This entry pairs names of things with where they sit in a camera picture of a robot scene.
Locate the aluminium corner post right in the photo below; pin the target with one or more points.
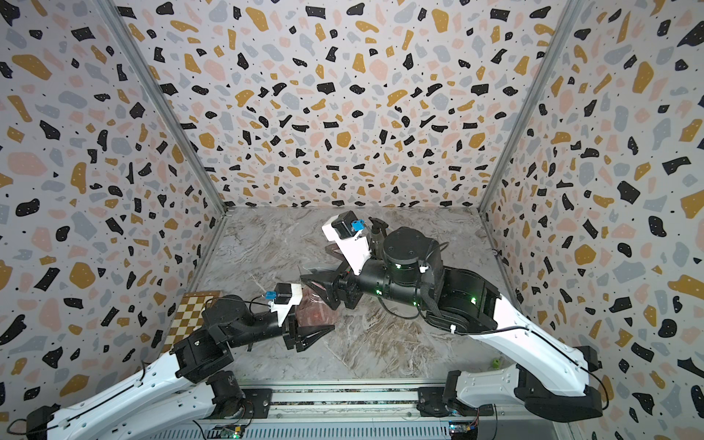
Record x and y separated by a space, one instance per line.
564 26

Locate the pink spray bottle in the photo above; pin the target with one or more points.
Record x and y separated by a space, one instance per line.
313 311

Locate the aluminium corner post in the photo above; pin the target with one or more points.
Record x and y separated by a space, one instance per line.
109 13
564 26

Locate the wooden chessboard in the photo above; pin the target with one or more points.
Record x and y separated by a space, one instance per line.
188 316

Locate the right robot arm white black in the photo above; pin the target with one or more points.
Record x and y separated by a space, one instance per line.
547 377

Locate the smoky grey spray bottle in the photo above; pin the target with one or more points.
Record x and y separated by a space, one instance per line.
376 245

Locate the aluminium corner post left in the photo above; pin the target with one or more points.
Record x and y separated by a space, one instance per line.
109 13

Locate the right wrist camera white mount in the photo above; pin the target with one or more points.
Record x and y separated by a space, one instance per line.
347 231

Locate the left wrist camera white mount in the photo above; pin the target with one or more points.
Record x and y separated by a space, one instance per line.
283 298

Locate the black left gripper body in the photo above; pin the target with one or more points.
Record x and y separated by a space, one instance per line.
287 330

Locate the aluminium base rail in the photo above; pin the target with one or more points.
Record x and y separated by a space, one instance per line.
378 409

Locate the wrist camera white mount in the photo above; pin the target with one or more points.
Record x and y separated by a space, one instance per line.
347 231
283 298

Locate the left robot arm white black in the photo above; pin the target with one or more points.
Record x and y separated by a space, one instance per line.
192 379

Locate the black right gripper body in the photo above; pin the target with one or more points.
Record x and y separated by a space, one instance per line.
346 279

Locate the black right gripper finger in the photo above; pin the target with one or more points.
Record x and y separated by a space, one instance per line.
324 285
334 251

